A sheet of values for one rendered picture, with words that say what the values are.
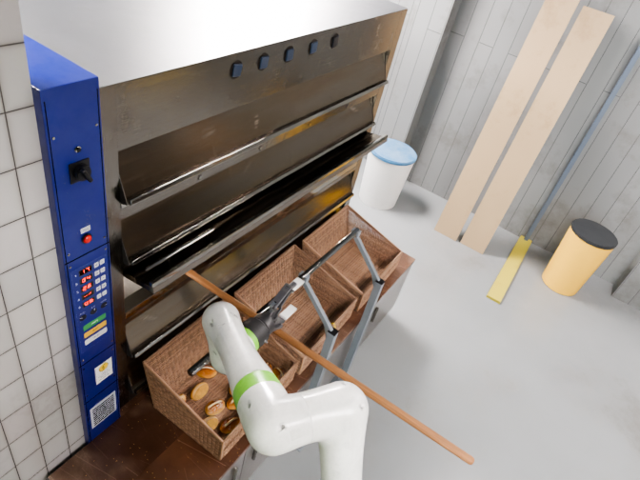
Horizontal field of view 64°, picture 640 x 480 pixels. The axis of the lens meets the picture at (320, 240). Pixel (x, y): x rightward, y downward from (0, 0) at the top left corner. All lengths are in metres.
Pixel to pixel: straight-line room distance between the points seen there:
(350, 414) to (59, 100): 1.00
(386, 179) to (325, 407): 3.82
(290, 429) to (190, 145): 1.09
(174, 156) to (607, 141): 3.98
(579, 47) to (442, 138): 1.52
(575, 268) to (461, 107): 1.81
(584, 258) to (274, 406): 3.96
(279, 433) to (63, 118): 0.91
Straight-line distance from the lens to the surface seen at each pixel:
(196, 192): 2.03
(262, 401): 1.14
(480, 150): 4.76
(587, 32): 4.62
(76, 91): 1.43
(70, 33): 1.85
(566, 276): 4.95
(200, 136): 1.89
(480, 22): 5.05
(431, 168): 5.52
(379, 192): 4.92
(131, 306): 2.12
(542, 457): 3.78
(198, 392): 2.52
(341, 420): 1.17
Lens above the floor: 2.74
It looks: 38 degrees down
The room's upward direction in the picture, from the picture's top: 15 degrees clockwise
